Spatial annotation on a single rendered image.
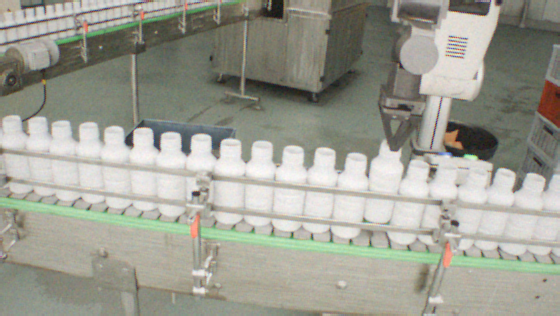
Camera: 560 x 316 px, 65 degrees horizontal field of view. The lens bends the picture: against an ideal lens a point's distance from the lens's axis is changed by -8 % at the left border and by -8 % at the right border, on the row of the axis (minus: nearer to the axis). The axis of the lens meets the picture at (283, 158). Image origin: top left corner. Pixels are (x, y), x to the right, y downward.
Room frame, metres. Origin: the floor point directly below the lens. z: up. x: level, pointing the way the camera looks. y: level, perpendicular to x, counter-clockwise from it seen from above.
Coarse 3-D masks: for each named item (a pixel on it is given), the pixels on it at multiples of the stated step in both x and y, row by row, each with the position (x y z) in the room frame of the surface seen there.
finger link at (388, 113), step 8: (384, 104) 0.75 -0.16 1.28; (384, 112) 0.72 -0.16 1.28; (392, 112) 0.72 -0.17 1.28; (400, 112) 0.72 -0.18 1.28; (408, 112) 0.72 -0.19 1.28; (384, 120) 0.73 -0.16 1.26; (400, 120) 0.73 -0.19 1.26; (408, 120) 0.73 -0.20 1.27; (416, 120) 0.72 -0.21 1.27; (408, 128) 0.73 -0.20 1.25; (392, 136) 0.73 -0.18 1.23; (408, 136) 0.73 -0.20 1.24; (392, 144) 0.74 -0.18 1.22; (400, 144) 0.74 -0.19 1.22
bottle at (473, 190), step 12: (480, 168) 0.79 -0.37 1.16; (468, 180) 0.77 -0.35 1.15; (480, 180) 0.76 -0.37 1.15; (468, 192) 0.76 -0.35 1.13; (480, 192) 0.75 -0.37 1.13; (456, 216) 0.76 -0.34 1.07; (468, 216) 0.74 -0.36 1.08; (480, 216) 0.75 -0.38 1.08; (468, 228) 0.74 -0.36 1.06; (468, 240) 0.74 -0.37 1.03
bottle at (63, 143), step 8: (56, 128) 0.80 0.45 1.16; (64, 128) 0.81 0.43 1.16; (56, 136) 0.80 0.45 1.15; (64, 136) 0.81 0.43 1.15; (56, 144) 0.80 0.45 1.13; (64, 144) 0.80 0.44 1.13; (72, 144) 0.82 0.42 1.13; (56, 152) 0.79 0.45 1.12; (64, 152) 0.79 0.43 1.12; (72, 152) 0.81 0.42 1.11; (56, 168) 0.79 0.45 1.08; (64, 168) 0.79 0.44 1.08; (72, 168) 0.80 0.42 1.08; (56, 176) 0.79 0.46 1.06; (64, 176) 0.79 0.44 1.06; (72, 176) 0.80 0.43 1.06; (72, 184) 0.80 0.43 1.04; (56, 192) 0.80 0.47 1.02; (64, 192) 0.79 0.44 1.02; (72, 192) 0.80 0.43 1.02; (64, 200) 0.79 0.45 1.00; (72, 200) 0.80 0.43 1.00
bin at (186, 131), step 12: (144, 120) 1.40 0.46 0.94; (156, 120) 1.39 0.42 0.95; (132, 132) 1.30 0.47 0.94; (156, 132) 1.39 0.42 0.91; (168, 132) 1.39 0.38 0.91; (180, 132) 1.39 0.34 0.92; (192, 132) 1.39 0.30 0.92; (204, 132) 1.38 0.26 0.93; (216, 132) 1.38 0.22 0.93; (228, 132) 1.38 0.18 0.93; (132, 144) 1.29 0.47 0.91; (156, 144) 1.39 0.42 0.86; (216, 144) 1.38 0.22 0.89
